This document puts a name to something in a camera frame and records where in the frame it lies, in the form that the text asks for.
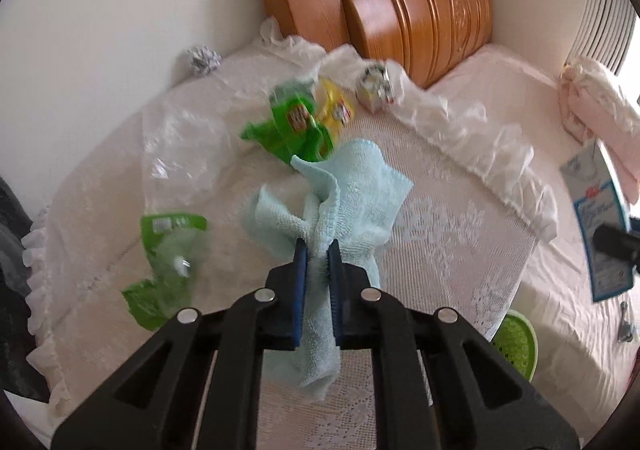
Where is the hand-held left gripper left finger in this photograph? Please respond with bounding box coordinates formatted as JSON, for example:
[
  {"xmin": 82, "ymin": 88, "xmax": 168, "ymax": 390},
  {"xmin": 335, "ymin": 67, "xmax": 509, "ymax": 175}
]
[{"xmin": 50, "ymin": 237, "xmax": 307, "ymax": 450}]

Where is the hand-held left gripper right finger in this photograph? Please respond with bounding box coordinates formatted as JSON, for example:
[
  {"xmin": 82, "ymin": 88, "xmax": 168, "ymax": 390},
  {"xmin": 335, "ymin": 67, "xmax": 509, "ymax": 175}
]
[{"xmin": 326, "ymin": 241, "xmax": 581, "ymax": 450}]

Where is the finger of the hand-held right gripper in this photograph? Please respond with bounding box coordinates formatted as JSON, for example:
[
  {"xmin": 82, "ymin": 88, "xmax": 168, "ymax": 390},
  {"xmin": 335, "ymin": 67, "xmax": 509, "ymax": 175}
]
[{"xmin": 591, "ymin": 217, "xmax": 640, "ymax": 275}]

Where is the blue and white milk carton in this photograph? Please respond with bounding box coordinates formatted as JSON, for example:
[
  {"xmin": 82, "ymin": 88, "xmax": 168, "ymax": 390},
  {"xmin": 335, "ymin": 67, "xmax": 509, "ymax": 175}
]
[{"xmin": 560, "ymin": 139, "xmax": 636, "ymax": 301}]

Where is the light blue microfibre cloth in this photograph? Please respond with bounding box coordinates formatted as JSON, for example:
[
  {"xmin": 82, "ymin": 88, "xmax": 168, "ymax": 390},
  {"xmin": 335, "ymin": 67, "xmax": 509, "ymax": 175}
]
[{"xmin": 243, "ymin": 138, "xmax": 415, "ymax": 403}]

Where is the green plastic basket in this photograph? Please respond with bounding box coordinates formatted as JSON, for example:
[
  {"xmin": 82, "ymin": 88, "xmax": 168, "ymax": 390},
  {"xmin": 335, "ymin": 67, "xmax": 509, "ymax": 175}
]
[{"xmin": 491, "ymin": 310, "xmax": 538, "ymax": 383}]

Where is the green and clear snack wrapper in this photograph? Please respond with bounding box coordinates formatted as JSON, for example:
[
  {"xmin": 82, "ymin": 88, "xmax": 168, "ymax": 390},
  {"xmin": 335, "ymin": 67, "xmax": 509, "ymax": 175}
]
[{"xmin": 121, "ymin": 212, "xmax": 210, "ymax": 331}]

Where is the green snack wrapper red label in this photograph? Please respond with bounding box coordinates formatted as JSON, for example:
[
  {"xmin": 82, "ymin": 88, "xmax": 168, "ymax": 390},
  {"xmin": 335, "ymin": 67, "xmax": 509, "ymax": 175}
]
[{"xmin": 240, "ymin": 82, "xmax": 335, "ymax": 165}]

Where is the yellow snack packet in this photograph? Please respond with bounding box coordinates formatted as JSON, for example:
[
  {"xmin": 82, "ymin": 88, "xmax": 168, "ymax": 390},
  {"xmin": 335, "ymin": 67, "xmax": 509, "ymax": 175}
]
[{"xmin": 315, "ymin": 78, "xmax": 357, "ymax": 131}]

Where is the clear plastic bag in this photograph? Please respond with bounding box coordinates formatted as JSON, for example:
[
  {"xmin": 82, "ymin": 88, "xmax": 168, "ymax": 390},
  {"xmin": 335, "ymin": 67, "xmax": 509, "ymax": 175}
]
[{"xmin": 141, "ymin": 94, "xmax": 236, "ymax": 205}]

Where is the small white green carton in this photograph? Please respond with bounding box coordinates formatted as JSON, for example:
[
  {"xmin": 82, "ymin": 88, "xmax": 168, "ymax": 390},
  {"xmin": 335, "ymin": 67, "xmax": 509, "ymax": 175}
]
[{"xmin": 356, "ymin": 62, "xmax": 401, "ymax": 115}]

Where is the folded pink blanket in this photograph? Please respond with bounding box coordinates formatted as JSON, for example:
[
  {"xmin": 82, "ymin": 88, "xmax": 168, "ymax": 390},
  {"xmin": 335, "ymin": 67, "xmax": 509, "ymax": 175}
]
[{"xmin": 559, "ymin": 56, "xmax": 640, "ymax": 203}]

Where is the bed with pink sheet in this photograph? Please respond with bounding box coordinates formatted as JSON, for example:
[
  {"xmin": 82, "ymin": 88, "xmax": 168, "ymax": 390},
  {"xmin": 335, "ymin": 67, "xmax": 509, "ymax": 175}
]
[{"xmin": 427, "ymin": 44, "xmax": 640, "ymax": 431}]

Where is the white ribbed panel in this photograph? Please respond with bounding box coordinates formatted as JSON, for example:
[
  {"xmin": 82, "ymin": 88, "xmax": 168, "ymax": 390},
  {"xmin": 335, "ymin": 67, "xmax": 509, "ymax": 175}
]
[{"xmin": 565, "ymin": 0, "xmax": 638, "ymax": 80}]

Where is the wooden panel with oval label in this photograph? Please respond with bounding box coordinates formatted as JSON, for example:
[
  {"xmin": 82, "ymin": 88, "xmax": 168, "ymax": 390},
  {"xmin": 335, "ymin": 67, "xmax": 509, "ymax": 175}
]
[{"xmin": 255, "ymin": 0, "xmax": 348, "ymax": 53}]

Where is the carved wooden headboard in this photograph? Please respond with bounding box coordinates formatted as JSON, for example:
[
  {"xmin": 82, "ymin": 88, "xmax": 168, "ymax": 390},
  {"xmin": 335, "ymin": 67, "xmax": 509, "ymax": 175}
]
[{"xmin": 327, "ymin": 0, "xmax": 496, "ymax": 89}]

